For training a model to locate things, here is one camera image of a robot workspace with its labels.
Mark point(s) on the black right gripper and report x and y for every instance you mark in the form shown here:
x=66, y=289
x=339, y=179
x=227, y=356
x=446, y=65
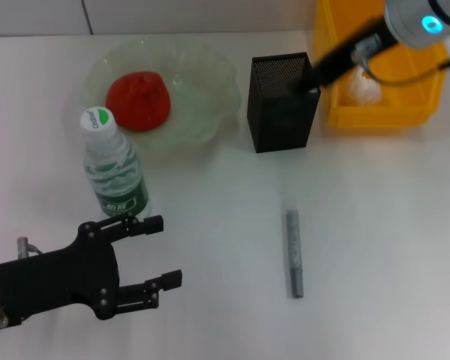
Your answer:
x=341, y=62

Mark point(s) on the clear green-label water bottle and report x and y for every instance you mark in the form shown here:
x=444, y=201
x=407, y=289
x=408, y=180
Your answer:
x=114, y=176

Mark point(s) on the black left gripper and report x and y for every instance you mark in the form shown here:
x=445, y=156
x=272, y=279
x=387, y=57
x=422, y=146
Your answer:
x=60, y=281

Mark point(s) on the grey marker pen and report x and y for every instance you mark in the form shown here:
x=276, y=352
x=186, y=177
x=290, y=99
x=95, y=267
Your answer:
x=295, y=251

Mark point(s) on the pale green glass fruit plate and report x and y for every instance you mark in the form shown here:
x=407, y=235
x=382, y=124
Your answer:
x=202, y=108

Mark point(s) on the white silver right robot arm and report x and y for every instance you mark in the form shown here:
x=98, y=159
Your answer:
x=408, y=18

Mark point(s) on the yellow plastic bin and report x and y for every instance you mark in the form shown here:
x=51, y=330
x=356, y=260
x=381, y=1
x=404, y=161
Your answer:
x=382, y=114

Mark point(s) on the white paper ball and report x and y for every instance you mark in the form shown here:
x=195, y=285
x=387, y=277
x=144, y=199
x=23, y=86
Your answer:
x=363, y=90

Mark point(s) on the black mesh pen holder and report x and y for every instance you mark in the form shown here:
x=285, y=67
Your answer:
x=281, y=120

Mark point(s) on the red tomato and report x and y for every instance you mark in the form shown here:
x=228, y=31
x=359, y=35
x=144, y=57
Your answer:
x=137, y=101

